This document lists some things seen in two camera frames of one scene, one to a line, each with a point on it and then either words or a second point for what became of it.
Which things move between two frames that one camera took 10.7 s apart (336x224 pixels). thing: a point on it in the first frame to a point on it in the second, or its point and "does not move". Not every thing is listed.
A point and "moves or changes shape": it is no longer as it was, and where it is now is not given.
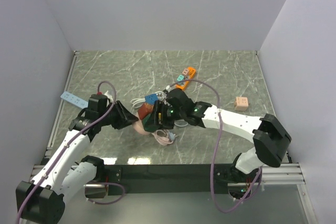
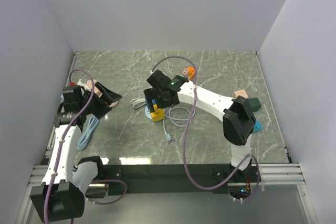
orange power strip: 191,72 does not move
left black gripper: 124,117 to 103,104
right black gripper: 160,106 to 151,94
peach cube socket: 241,104 moves or changes shape
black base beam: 169,179 does not move
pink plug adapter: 185,71 does not move
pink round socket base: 138,127 moves or changes shape
